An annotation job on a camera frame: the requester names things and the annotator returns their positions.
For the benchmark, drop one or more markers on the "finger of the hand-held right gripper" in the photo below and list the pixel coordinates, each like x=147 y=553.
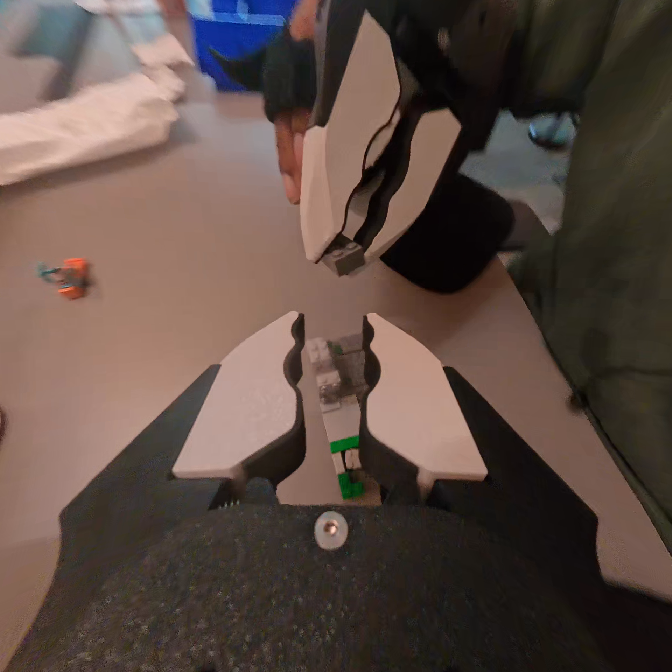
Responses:
x=425 y=168
x=346 y=115

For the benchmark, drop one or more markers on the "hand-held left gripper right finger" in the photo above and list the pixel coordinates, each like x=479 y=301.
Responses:
x=420 y=409

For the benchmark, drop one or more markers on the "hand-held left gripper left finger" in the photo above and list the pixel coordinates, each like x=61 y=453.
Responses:
x=246 y=409

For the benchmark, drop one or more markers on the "grey toy brick model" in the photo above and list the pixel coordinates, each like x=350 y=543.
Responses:
x=341 y=420

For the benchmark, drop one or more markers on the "light grey brick assembly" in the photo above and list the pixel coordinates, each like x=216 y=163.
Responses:
x=323 y=362

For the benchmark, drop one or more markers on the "bright green brick plate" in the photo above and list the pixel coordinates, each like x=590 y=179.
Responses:
x=349 y=485

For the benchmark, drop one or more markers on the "dark grey four-stud brick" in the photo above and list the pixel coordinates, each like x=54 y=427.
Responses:
x=346 y=260

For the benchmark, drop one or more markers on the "grey desk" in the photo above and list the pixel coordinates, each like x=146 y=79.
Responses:
x=157 y=315

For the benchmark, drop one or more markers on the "person's right hand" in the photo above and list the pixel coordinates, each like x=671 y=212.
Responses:
x=291 y=152

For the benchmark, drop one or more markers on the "black mesh pad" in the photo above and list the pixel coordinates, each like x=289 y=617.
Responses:
x=451 y=246

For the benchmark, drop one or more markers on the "blue plastic bin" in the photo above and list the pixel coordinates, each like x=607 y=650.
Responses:
x=231 y=42

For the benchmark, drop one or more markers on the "orange toy brick figure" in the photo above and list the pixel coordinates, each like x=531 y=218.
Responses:
x=73 y=273

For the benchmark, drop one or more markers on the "white paper bag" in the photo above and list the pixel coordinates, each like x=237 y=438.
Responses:
x=78 y=126

